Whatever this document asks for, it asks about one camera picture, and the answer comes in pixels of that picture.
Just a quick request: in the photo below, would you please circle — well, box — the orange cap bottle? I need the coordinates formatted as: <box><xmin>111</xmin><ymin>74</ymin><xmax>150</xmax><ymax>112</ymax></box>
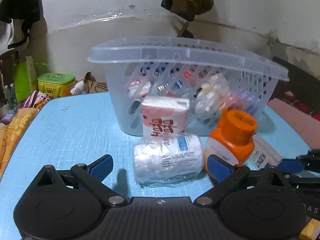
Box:
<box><xmin>203</xmin><ymin>109</ymin><xmax>258</xmax><ymax>171</ymax></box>

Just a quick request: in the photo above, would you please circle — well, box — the white pink carton box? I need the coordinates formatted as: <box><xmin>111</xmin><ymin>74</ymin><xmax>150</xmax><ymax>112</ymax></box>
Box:
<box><xmin>141</xmin><ymin>96</ymin><xmax>190</xmax><ymax>138</ymax></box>

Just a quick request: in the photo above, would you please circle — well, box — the white striped card packet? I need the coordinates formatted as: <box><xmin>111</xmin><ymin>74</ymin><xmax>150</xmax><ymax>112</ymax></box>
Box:
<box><xmin>248</xmin><ymin>134</ymin><xmax>282</xmax><ymax>170</ymax></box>

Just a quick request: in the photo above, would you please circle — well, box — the white wrapped roll pack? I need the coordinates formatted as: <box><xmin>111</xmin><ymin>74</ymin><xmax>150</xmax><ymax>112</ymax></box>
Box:
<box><xmin>133</xmin><ymin>134</ymin><xmax>204</xmax><ymax>185</ymax></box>

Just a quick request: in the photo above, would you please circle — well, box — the dark wooden headboard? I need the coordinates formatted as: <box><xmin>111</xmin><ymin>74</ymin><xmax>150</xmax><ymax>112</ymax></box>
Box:
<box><xmin>271</xmin><ymin>57</ymin><xmax>320</xmax><ymax>120</ymax></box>

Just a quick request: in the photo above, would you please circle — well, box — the orange floral blanket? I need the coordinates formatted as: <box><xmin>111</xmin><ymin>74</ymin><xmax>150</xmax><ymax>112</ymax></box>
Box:
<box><xmin>0</xmin><ymin>108</ymin><xmax>39</xmax><ymax>178</ymax></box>

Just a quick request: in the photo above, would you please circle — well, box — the clear plastic basket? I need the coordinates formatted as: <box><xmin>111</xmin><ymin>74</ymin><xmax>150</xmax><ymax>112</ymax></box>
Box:
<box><xmin>88</xmin><ymin>36</ymin><xmax>289</xmax><ymax>136</ymax></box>

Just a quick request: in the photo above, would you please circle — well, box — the green yellow lidded box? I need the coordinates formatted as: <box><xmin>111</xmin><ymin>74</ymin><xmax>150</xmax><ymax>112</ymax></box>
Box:
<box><xmin>37</xmin><ymin>73</ymin><xmax>75</xmax><ymax>99</ymax></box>

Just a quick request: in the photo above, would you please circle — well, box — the green paper bag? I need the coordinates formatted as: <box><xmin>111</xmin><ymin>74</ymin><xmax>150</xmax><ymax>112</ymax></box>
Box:
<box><xmin>14</xmin><ymin>56</ymin><xmax>38</xmax><ymax>103</ymax></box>

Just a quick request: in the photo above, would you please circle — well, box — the white black hanging jacket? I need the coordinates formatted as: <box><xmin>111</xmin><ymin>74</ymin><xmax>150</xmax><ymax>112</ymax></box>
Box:
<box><xmin>1</xmin><ymin>0</ymin><xmax>42</xmax><ymax>50</ymax></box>

